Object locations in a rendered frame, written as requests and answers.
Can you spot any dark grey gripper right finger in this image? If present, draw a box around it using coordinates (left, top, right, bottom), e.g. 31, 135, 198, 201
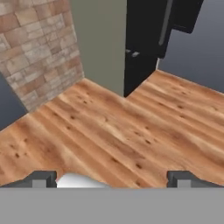
166, 170, 224, 189

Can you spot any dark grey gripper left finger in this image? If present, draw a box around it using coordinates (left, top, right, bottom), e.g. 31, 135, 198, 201
0, 170, 58, 189

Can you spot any white round object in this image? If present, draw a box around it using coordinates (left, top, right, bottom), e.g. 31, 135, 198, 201
56, 172, 111, 189

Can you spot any grey fridge door handle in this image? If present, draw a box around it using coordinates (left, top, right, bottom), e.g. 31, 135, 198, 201
158, 0, 174, 46

